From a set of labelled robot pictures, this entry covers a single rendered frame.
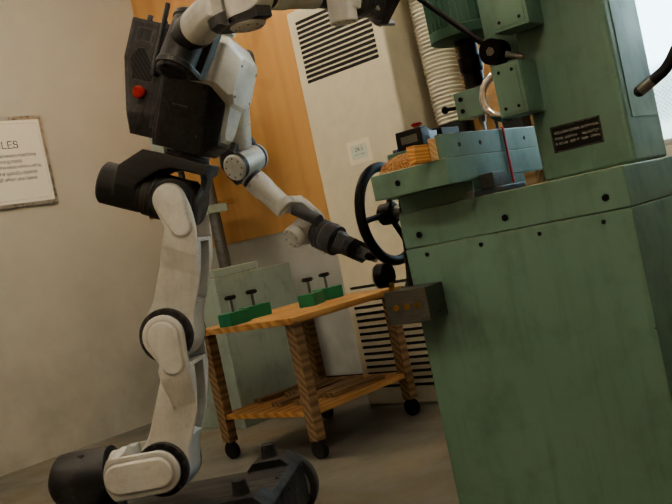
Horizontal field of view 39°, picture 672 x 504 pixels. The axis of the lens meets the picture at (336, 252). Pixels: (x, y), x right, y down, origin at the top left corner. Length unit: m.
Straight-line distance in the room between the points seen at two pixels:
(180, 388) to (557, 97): 1.18
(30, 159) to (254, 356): 1.55
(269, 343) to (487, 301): 2.42
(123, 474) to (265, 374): 2.05
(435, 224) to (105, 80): 3.42
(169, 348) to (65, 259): 2.66
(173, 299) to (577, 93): 1.12
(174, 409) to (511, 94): 1.16
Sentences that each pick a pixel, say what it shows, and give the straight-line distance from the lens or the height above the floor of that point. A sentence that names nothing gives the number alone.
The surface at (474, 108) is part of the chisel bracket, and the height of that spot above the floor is 1.02.
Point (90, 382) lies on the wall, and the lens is 5.06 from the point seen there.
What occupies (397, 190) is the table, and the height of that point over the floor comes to 0.85.
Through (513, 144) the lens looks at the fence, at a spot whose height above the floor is 0.91.
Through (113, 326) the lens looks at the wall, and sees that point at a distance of 5.15.
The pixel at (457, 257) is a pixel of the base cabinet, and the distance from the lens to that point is 2.24.
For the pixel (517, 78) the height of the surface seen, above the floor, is 1.04.
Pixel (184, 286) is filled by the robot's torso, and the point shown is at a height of 0.73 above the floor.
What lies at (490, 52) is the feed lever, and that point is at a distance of 2.23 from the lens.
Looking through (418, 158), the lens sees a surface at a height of 0.91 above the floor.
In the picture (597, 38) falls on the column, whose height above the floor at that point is 1.08.
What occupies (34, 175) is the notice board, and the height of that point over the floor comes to 1.40.
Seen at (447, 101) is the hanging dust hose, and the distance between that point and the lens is 3.92.
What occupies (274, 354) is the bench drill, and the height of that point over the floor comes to 0.29.
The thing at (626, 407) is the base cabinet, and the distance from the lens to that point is 2.14.
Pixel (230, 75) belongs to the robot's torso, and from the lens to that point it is 2.37.
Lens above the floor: 0.78
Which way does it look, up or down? 1 degrees down
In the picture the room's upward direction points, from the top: 12 degrees counter-clockwise
